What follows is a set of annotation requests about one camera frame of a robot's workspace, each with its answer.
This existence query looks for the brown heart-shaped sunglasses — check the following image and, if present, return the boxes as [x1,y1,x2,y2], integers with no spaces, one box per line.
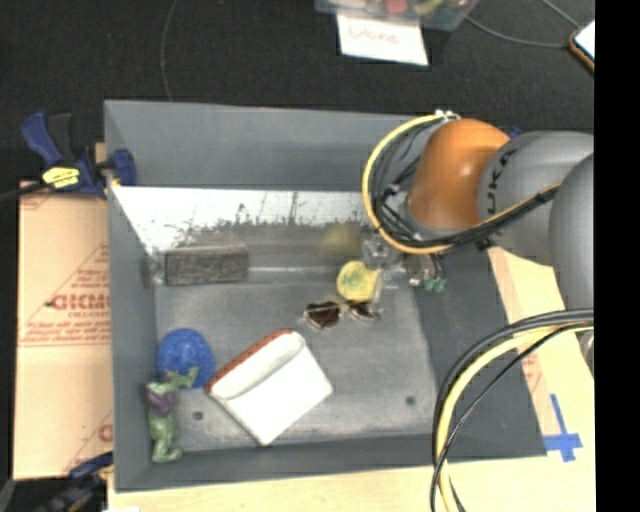
[303,298,381,331]

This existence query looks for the dark green flat block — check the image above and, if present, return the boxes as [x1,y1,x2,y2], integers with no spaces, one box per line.
[163,244,250,287]

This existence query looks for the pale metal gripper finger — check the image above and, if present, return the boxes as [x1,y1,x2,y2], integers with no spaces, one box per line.
[360,238,400,267]
[372,267,409,302]

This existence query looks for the blue ball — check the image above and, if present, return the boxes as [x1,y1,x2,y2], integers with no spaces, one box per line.
[156,327,216,390]

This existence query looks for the yellow-green toy fruit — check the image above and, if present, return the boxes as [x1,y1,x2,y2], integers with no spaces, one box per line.
[335,259,383,304]

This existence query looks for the grey metal bin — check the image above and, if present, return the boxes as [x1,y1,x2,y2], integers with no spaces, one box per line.
[103,99,547,491]

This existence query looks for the green toy figure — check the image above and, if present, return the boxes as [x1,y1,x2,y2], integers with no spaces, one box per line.
[144,367,200,464]

